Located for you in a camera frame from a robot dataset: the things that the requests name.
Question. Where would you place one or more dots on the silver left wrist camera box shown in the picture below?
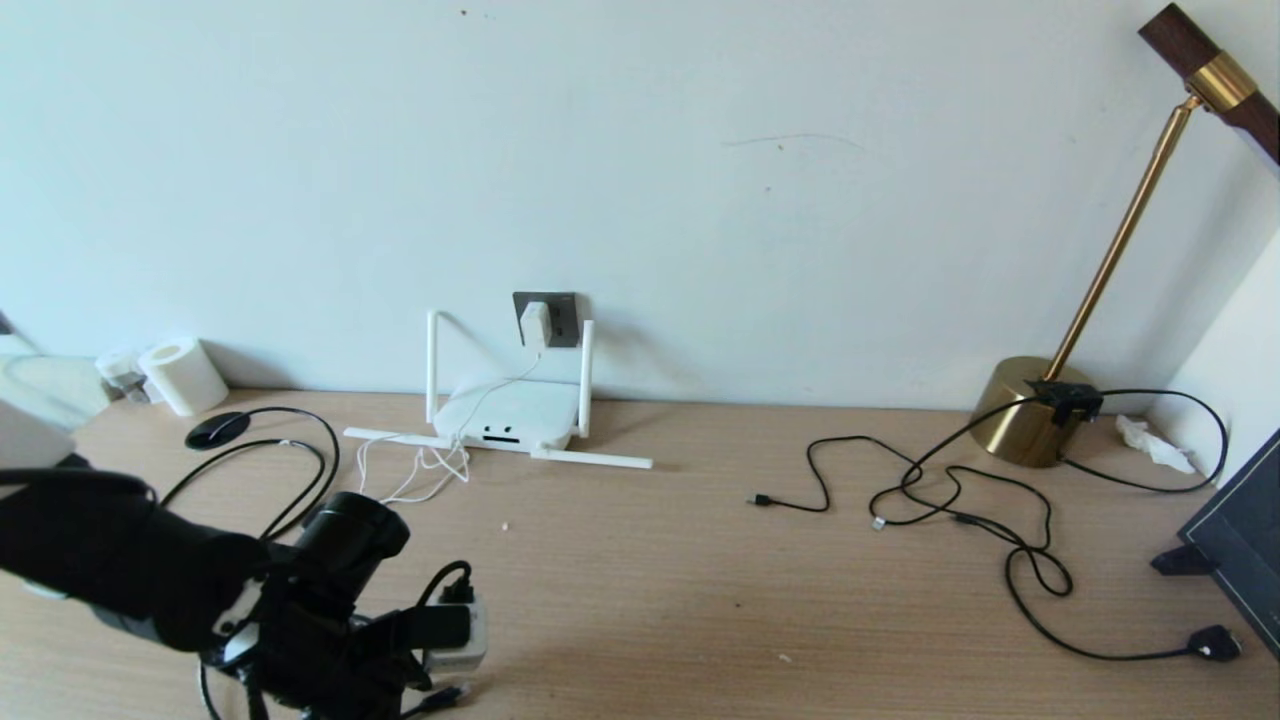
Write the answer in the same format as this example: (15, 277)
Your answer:
(460, 650)

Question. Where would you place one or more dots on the brass desk lamp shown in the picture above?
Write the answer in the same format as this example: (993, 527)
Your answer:
(1020, 420)

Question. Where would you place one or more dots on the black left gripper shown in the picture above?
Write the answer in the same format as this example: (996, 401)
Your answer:
(320, 660)

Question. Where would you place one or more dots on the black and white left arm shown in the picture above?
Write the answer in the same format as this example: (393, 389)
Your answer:
(100, 560)

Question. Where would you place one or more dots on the pale background furniture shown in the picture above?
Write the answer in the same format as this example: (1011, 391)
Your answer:
(50, 385)

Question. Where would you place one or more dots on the white paper roll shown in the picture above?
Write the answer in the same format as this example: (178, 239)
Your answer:
(186, 378)

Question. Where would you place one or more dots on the white router with antennas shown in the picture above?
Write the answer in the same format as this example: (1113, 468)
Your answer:
(510, 405)

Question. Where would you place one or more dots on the crumpled white tissue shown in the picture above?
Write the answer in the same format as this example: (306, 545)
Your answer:
(1155, 445)

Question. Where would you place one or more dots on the black round desk grommet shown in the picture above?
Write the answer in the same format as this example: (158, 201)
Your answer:
(216, 430)

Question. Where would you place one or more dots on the grey wall power socket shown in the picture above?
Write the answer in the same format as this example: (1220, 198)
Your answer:
(565, 315)

